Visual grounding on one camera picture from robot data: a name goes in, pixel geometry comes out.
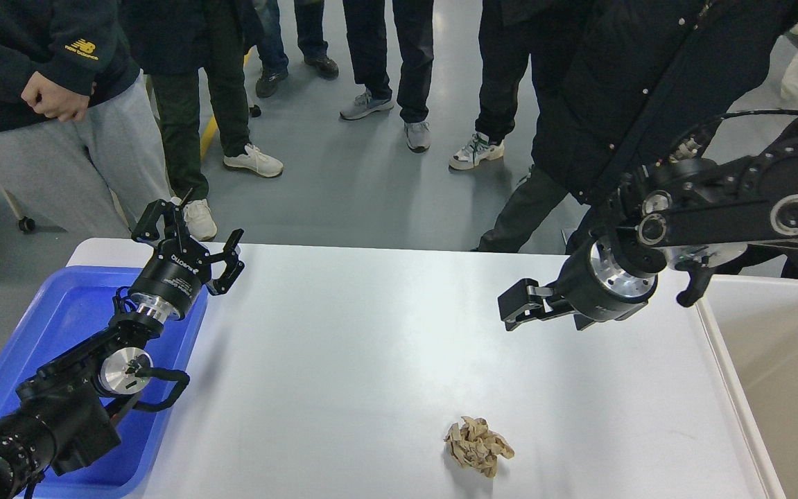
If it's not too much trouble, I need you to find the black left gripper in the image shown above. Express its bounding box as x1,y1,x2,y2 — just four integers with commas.
128,199,245,322

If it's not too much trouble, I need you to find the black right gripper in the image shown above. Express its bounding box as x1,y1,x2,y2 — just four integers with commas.
497,237,658,331

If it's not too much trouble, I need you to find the brown paper ball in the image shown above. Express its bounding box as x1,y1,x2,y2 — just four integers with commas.
443,416,516,479

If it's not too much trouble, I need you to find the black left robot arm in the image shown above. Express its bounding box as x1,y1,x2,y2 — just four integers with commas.
0,200,245,498

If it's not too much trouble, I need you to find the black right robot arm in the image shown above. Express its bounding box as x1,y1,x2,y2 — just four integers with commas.
498,110,798,331

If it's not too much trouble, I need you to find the bystander clenched hand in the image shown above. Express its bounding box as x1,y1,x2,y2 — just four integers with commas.
21,71,90,122

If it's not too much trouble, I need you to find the person in grey sweatpants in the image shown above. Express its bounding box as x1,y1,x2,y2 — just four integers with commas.
0,1,173,238

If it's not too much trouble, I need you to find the person in dark green trousers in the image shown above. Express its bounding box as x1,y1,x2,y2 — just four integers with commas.
119,1,284,240

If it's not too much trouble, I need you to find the person in long black coat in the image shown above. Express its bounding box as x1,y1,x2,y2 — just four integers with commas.
476,1,798,253

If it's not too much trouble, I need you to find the beige plastic bin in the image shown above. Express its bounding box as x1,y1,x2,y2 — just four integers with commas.
700,276,798,498

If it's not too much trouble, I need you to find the person with white green sneaker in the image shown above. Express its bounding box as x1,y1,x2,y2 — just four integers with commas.
449,0,580,171

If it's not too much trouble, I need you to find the person in blue jeans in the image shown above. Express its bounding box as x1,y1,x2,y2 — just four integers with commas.
250,0,340,98

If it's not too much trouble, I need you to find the person with grey sneakers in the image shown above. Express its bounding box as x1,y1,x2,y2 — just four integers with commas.
340,0,435,153

